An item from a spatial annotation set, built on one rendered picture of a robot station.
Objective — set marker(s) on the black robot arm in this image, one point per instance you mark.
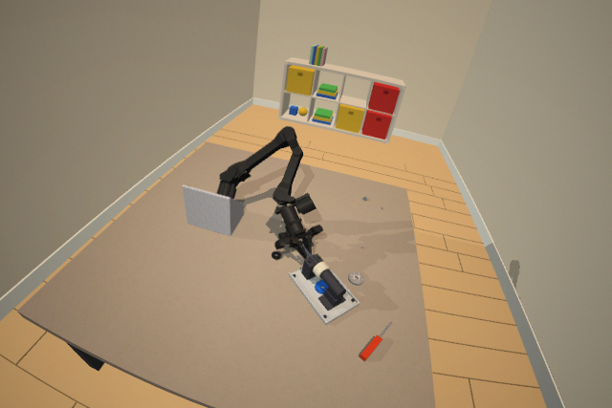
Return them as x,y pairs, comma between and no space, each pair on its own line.
241,170

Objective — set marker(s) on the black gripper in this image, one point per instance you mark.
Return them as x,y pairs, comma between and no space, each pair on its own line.
295,228

